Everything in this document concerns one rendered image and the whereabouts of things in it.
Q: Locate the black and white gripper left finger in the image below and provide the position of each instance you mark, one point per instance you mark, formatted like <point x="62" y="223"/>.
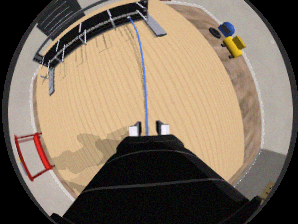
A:
<point x="136" y="129"/>

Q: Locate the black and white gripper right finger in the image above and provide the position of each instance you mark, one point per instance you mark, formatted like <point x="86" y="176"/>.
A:
<point x="162" y="128"/>

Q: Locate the black metal rack frame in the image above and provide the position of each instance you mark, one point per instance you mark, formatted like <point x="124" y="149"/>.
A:
<point x="93" y="27"/>

